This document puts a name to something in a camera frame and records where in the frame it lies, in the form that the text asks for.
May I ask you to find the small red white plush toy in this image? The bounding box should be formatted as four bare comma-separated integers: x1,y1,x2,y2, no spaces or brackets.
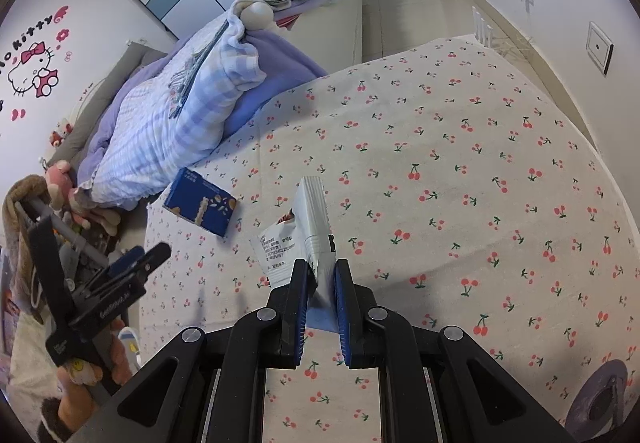
48,117,77,147

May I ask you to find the grey fringed striped scarf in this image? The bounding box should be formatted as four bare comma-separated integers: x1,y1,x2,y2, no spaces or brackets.
166,15,232,120

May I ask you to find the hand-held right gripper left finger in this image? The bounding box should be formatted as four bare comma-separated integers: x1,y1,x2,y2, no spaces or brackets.
70,259,314,443

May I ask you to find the white plastic bin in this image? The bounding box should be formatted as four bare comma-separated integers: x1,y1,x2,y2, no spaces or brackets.
117,326,142,375

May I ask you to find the white printed packet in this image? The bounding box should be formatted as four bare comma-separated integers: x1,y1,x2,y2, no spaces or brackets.
249,218,312,290

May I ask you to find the grey baby stroller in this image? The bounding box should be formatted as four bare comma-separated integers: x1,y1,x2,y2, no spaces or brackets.
14,199,127,285

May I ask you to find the white wall switch plate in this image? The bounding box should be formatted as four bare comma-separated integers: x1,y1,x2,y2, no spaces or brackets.
584,21,616,77

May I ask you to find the brown plush toy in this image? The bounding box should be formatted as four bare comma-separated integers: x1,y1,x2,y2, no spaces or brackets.
0,175,52,246

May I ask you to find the person's left forearm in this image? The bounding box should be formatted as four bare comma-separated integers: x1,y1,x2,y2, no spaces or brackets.
37,395,77,443

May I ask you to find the white bed frame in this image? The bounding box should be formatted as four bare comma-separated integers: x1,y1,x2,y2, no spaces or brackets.
271,0,365,70

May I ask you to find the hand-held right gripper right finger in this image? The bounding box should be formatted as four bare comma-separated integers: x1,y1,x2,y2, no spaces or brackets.
334,259,576,443

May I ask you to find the purple round object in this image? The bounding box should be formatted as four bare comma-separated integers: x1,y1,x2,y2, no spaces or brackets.
564,358,632,440

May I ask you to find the person's left hand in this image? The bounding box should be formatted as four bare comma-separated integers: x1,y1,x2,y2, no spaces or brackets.
54,318,135,429

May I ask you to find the grey headboard cushion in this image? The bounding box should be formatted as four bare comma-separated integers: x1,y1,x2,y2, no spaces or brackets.
47,48,170,164

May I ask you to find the white slatted rack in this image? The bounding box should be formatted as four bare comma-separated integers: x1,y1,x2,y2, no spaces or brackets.
470,4,494,47

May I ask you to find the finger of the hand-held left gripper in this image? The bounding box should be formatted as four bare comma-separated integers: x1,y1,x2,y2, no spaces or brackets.
106,246,147,278
127,242,172,282

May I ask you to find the white round pillow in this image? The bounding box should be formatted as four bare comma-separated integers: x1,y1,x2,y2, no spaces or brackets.
239,0,274,30

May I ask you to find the cartoon cat wall sticker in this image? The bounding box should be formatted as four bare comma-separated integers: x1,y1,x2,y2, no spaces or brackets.
0,3,77,122

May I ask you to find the light blue milk carton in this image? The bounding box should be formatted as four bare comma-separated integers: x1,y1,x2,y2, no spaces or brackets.
292,175,337,330

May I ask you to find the dark blue almond print box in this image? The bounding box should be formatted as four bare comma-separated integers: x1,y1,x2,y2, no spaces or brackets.
161,167,239,238

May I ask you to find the pink plush toy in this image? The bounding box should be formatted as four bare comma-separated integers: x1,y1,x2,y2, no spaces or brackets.
42,160,85,210

